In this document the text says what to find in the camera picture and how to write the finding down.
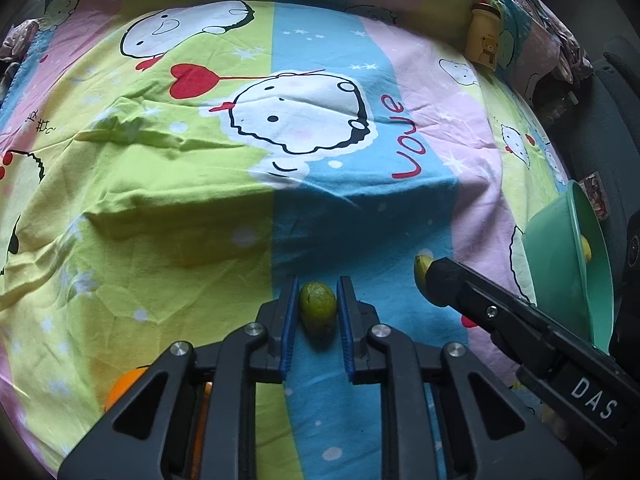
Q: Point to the orange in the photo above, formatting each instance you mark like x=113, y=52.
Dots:
x=125, y=387

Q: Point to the dark green sofa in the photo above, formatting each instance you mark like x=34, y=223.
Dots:
x=610, y=110

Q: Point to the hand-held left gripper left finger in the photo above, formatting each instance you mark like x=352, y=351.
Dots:
x=289, y=332

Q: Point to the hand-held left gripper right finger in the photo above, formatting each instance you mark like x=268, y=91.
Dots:
x=346, y=332

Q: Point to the yellow bear print bottle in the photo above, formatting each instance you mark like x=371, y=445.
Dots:
x=484, y=35

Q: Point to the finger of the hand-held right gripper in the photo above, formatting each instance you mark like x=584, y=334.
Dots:
x=480, y=300

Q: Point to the cartoon print bed sheet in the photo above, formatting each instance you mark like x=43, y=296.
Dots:
x=200, y=185

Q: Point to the green plastic bowl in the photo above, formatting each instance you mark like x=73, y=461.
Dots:
x=560, y=260

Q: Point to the pink crumpled cloth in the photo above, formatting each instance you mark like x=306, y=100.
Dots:
x=17, y=37

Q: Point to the small green fruit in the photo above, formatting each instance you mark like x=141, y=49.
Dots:
x=316, y=307
x=422, y=272

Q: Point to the pink patterned cloth pile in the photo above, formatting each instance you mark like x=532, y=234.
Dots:
x=550, y=35

